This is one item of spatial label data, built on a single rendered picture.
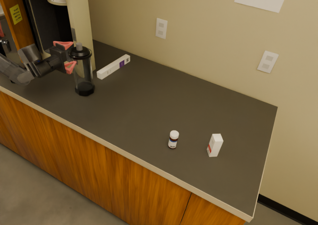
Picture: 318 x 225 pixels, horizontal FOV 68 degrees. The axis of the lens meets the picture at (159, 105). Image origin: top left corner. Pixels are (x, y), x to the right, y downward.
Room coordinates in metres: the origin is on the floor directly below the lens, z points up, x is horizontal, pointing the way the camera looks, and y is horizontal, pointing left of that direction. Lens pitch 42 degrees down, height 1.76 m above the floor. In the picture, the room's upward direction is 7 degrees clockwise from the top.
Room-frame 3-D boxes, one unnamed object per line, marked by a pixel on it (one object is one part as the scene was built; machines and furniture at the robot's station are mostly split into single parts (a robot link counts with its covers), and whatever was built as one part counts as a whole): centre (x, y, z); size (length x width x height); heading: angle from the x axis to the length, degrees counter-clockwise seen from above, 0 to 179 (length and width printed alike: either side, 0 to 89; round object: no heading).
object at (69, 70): (0.88, 0.43, 1.16); 0.09 x 0.07 x 0.07; 155
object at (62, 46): (0.89, 0.43, 1.23); 0.09 x 0.07 x 0.07; 155
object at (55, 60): (0.82, 0.46, 1.19); 0.07 x 0.07 x 0.10; 65
